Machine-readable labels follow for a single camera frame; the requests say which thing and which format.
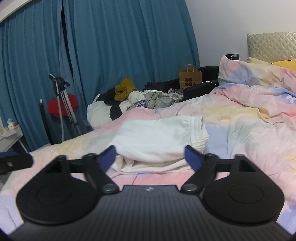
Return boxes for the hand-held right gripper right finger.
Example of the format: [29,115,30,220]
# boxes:
[180,145,262,194]

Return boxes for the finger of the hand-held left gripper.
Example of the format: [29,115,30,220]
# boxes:
[0,152,33,175]

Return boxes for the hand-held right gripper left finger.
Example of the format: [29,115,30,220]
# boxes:
[39,145,120,194]

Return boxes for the white pants with black stripe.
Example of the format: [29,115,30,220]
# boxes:
[111,115,210,174]

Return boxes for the dark crumpled clothes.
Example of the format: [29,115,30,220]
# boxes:
[143,82,167,92]

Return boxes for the white desk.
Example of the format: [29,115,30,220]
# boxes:
[0,124,25,154]

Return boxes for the white padded jacket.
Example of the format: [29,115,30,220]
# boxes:
[87,94,130,130]

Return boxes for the black garment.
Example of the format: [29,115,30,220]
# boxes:
[95,89,127,121]

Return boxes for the pastel tie-dye duvet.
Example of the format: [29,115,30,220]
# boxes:
[0,84,296,233]

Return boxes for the red cloth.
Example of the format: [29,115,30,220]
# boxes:
[48,94,79,118]

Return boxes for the black sofa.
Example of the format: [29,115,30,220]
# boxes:
[162,66,220,103]

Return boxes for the silver tripod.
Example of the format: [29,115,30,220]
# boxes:
[48,74,82,140]

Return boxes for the mustard yellow cloth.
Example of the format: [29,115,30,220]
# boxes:
[114,77,139,102]

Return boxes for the brown paper bag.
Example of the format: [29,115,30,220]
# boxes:
[179,64,202,92]

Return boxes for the blue curtain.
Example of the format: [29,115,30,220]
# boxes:
[62,0,201,103]
[0,0,77,153]

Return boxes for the pastel pillow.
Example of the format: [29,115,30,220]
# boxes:
[218,55,296,87]

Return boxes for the yellow pillow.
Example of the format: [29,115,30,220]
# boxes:
[271,59,296,70]

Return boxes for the beige quilted headboard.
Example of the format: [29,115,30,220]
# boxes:
[246,31,296,62]

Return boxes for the white cable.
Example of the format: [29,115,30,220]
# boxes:
[200,80,219,88]

